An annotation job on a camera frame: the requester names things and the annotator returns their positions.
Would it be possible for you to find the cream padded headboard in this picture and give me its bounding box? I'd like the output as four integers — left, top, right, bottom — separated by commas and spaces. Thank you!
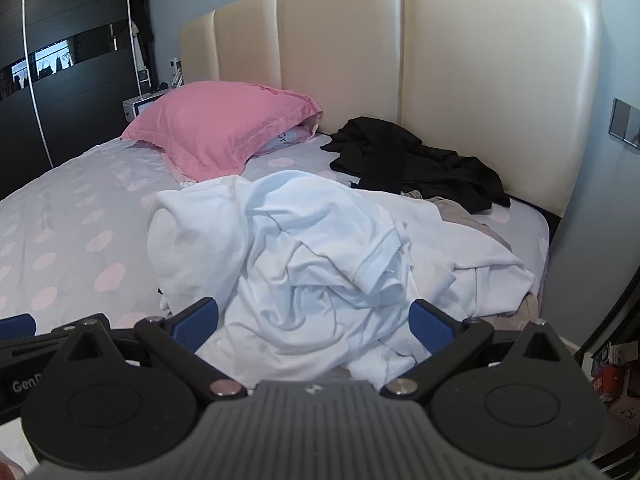
179, 0, 601, 218

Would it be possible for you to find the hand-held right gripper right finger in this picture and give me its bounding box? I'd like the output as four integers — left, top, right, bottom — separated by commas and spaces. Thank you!
380, 299, 583, 403

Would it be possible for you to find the bed with polka dot sheet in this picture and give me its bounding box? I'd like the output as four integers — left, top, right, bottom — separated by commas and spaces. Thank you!
0, 127, 551, 466

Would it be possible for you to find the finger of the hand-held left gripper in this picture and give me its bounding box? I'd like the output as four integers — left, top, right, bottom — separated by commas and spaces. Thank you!
0, 312, 66, 356

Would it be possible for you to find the grey wall switch panel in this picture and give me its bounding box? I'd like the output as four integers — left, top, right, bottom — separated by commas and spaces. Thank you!
610, 97, 640, 150

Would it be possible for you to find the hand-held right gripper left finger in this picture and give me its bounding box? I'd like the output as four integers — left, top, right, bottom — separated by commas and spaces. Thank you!
47, 297, 249, 402

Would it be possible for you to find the pink pillow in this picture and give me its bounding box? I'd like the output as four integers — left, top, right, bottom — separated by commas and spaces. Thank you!
120, 80, 324, 182

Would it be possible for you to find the black garment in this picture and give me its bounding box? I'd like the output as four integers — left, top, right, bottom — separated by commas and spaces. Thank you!
320, 116, 512, 213

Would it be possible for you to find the black wardrobe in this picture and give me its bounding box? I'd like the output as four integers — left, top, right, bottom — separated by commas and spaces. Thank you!
0, 0, 151, 201

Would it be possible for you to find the white nightstand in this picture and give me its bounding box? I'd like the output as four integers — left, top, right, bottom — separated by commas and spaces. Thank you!
122, 87, 171, 122

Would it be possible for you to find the white ladder shelf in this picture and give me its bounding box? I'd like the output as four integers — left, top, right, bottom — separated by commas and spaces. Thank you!
126, 0, 153, 98

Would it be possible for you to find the stack of folded clothes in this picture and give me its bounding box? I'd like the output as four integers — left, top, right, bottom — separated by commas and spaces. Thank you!
402, 189, 543, 333

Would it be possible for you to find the white sweatshirt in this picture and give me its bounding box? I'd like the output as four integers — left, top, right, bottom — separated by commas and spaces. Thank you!
147, 175, 536, 321

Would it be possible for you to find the red box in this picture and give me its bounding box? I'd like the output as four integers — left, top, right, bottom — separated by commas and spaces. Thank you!
592, 364, 626, 403

